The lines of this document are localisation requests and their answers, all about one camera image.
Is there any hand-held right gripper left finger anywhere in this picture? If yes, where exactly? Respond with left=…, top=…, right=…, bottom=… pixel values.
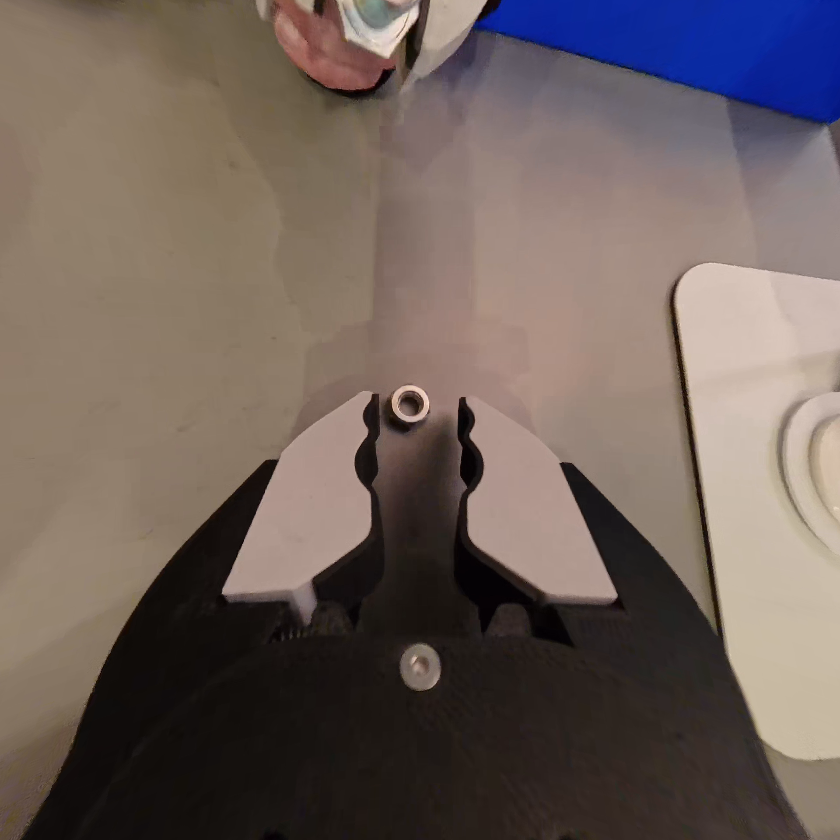
left=222, top=392, right=383, bottom=605

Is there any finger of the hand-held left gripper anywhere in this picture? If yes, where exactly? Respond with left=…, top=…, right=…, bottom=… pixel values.
left=255, top=0, right=343, bottom=34
left=402, top=0, right=492, bottom=81

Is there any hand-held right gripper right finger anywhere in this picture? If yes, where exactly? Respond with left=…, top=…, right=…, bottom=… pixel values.
left=456, top=395, right=619, bottom=606

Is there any silver hex bolt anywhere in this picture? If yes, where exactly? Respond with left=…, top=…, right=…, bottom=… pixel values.
left=336, top=0, right=414, bottom=61

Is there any silver hex nut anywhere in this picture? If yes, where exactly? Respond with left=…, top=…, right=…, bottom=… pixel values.
left=390, top=385, right=431, bottom=428

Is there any blue plastic bin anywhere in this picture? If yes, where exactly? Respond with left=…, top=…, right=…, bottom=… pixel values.
left=472, top=0, right=840, bottom=124

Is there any grey desk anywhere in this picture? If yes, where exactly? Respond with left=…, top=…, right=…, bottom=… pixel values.
left=0, top=0, right=840, bottom=840

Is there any person's left hand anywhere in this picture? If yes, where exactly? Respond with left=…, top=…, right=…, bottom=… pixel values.
left=271, top=10, right=398, bottom=91

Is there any instruction sheet on stand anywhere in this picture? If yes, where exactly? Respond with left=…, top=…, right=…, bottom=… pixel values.
left=672, top=262, right=840, bottom=762

